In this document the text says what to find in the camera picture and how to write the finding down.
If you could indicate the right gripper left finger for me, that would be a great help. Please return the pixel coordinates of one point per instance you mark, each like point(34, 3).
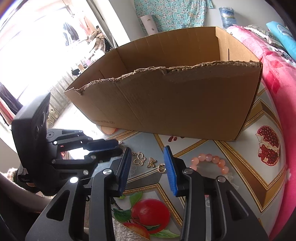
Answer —
point(63, 217)

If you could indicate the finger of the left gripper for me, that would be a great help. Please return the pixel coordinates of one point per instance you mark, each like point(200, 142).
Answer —
point(102, 156)
point(101, 145)

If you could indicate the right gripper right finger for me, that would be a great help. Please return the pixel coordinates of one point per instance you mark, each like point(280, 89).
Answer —
point(231, 217)

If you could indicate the large gold butterfly pendant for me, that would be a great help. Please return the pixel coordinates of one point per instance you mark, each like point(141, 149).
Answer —
point(140, 159)

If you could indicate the small gold butterfly pendant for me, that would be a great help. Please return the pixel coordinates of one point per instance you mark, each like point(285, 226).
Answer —
point(151, 163)

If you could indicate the brown cardboard box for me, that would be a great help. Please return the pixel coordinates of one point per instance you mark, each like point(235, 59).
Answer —
point(196, 82)

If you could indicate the rolled pink paper tube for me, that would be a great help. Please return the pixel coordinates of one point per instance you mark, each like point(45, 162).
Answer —
point(149, 24)

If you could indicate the pink bed quilt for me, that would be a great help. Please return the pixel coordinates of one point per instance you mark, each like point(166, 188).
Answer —
point(279, 78)

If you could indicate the blue water bottle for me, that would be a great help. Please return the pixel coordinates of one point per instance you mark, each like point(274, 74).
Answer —
point(227, 16)

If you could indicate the light blue pillow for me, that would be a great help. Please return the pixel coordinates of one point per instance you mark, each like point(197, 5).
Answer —
point(284, 35)

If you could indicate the floral teal wall cloth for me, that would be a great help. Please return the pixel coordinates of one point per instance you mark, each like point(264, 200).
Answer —
point(171, 15)

